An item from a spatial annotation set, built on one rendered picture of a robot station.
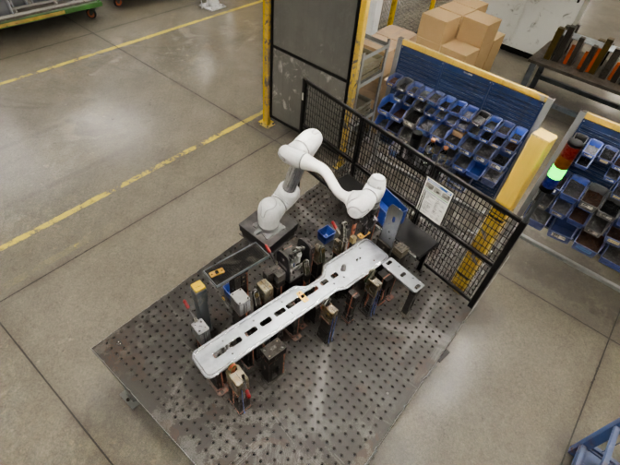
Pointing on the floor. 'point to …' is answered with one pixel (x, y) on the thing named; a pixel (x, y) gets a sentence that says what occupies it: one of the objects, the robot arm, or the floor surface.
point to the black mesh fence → (406, 195)
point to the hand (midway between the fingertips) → (364, 229)
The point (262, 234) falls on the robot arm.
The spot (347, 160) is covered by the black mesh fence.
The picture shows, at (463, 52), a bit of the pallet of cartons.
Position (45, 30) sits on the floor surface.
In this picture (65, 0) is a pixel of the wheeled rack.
